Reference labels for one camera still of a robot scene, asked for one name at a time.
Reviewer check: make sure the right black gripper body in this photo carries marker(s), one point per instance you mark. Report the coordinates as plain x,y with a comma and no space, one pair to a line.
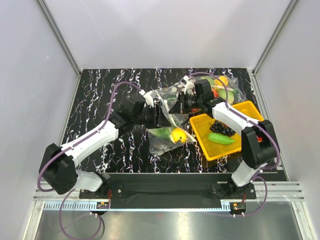
188,102

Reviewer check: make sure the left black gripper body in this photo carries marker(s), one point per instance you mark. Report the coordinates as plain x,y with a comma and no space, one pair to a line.
151,120

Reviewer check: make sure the clear zip bag with mushroom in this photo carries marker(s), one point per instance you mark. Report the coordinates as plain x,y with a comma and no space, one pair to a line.
168,99

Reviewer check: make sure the green fake bok choy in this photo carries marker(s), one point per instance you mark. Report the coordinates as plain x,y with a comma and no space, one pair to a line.
162,132

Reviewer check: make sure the clear zip bag with lemon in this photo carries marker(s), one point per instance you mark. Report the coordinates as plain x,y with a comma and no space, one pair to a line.
159,146

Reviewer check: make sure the yellow fake lemon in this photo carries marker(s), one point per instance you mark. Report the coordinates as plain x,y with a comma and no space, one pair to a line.
178,135

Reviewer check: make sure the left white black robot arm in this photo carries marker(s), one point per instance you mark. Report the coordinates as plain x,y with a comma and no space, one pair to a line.
59,164

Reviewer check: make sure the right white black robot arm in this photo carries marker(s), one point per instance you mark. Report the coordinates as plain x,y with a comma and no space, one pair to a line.
259,144

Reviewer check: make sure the black fake grape bunch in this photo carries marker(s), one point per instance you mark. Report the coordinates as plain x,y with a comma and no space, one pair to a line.
221,128

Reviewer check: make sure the clear bag of fake fruit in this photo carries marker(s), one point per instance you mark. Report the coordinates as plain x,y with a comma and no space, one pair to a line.
223,86

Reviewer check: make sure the green fake bitter gourd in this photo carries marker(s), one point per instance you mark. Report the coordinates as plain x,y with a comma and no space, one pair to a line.
219,139

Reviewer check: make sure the yellow plastic tray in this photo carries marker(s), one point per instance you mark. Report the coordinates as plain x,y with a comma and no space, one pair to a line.
201,123

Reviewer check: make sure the black marble pattern mat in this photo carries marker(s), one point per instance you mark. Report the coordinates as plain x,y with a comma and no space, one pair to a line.
101,91

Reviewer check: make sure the left small connector board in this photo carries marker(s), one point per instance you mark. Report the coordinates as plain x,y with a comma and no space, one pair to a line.
103,205

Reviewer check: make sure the small connector board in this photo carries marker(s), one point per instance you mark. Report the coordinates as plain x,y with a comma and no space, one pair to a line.
103,205
239,207

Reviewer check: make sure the right small connector board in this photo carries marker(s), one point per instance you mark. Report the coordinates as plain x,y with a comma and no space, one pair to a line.
239,207

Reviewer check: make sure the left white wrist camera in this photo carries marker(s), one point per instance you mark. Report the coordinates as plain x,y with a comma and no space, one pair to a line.
148,97

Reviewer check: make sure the slotted white cable duct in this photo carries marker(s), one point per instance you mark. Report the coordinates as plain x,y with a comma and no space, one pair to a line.
121,206

